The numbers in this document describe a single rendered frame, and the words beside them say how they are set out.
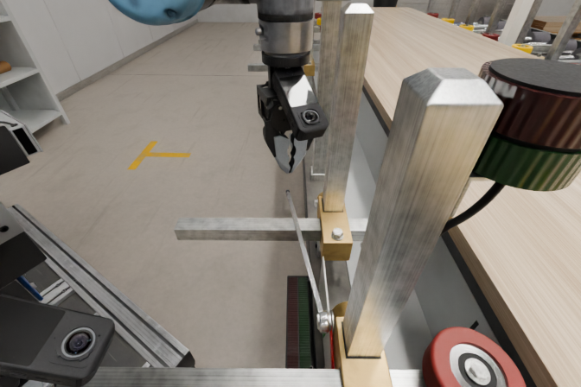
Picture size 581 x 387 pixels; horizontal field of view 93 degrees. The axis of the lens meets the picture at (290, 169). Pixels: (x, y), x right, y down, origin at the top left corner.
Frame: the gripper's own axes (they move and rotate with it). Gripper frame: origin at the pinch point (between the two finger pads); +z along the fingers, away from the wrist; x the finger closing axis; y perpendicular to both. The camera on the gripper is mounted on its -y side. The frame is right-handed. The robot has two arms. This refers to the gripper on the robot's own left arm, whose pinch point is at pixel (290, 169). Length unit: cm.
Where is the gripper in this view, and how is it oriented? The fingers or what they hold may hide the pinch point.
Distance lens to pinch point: 50.6
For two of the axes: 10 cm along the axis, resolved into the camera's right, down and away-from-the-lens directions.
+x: -9.3, 2.1, -2.9
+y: -3.6, -5.6, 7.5
